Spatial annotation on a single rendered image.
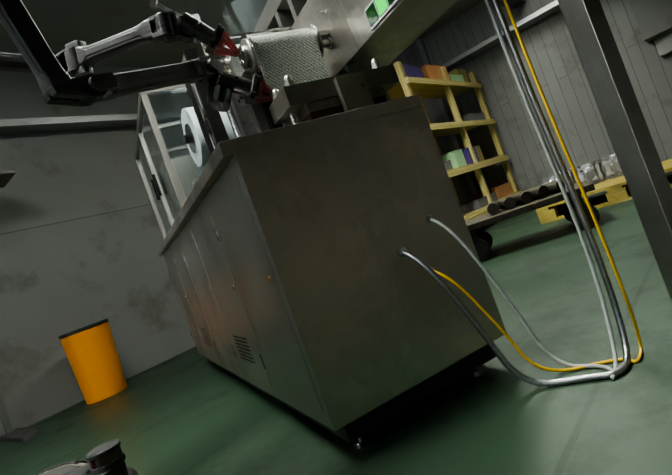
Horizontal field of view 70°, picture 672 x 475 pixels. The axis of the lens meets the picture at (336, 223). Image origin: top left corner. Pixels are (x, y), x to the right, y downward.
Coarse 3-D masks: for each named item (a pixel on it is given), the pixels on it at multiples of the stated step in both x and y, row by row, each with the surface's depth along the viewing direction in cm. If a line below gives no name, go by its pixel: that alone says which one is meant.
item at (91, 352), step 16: (64, 336) 362; (80, 336) 363; (96, 336) 368; (112, 336) 385; (80, 352) 362; (96, 352) 366; (112, 352) 376; (80, 368) 363; (96, 368) 364; (112, 368) 372; (80, 384) 366; (96, 384) 364; (112, 384) 369; (96, 400) 363
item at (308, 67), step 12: (276, 60) 163; (288, 60) 165; (300, 60) 167; (312, 60) 168; (264, 72) 160; (276, 72) 162; (288, 72) 164; (300, 72) 166; (312, 72) 168; (324, 72) 170; (276, 84) 161
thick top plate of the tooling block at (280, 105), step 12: (372, 72) 154; (384, 72) 156; (300, 84) 143; (312, 84) 144; (324, 84) 146; (372, 84) 153; (384, 84) 155; (276, 96) 147; (288, 96) 141; (300, 96) 142; (312, 96) 144; (324, 96) 145; (336, 96) 148; (276, 108) 149; (288, 108) 142; (300, 108) 147; (276, 120) 152; (288, 120) 155
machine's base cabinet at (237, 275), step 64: (384, 128) 145; (256, 192) 126; (320, 192) 133; (384, 192) 141; (448, 192) 150; (192, 256) 235; (256, 256) 136; (320, 256) 130; (384, 256) 138; (448, 256) 146; (192, 320) 318; (256, 320) 160; (320, 320) 127; (384, 320) 134; (448, 320) 143; (256, 384) 196; (320, 384) 124; (384, 384) 131; (448, 384) 144
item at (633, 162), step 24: (576, 0) 112; (576, 24) 114; (600, 24) 112; (576, 48) 116; (600, 48) 111; (600, 72) 113; (624, 72) 113; (600, 96) 115; (624, 96) 111; (624, 120) 111; (624, 144) 113; (648, 144) 112; (624, 168) 115; (648, 168) 110; (648, 192) 112; (648, 216) 113; (648, 240) 115
